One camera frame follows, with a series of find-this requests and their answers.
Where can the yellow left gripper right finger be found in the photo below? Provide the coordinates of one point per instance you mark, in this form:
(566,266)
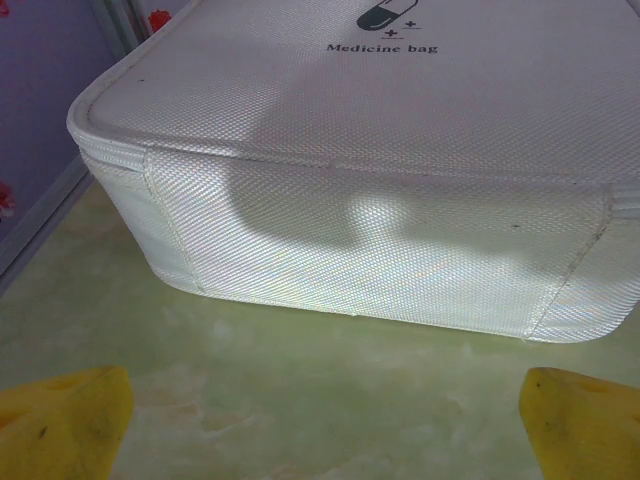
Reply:
(585,435)

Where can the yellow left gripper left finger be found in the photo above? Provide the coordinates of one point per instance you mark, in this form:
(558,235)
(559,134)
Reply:
(60,430)

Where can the white medicine bag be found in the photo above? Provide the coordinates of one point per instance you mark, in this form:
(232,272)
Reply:
(350,175)

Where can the aluminium side rail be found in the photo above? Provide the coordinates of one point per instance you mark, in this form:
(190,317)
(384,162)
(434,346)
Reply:
(40,225)

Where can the aluminium corner post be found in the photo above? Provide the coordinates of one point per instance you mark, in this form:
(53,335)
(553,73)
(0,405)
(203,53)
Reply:
(117,25)

